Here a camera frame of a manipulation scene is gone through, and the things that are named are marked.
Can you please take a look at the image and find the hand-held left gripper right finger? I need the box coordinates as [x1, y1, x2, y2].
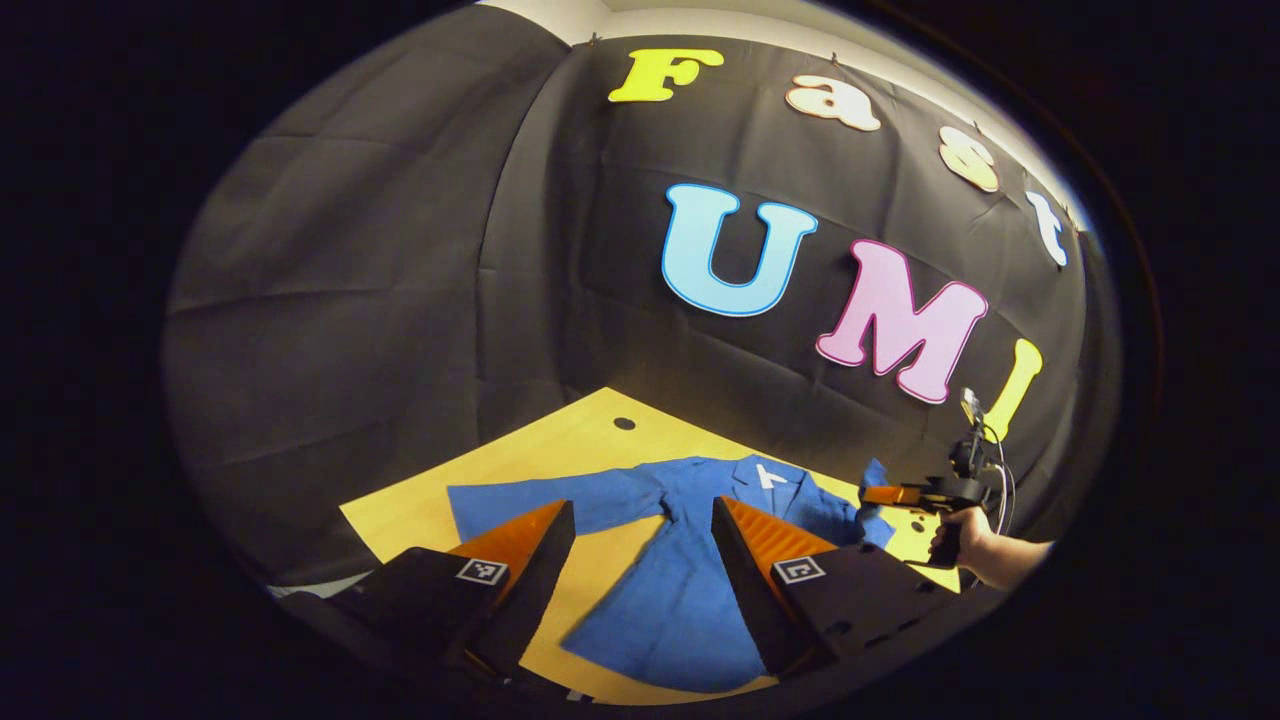
[710, 496, 991, 679]

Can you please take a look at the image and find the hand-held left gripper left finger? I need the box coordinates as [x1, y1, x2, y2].
[335, 499, 578, 681]

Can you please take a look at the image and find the blue button jacket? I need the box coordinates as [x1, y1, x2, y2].
[447, 455, 896, 693]

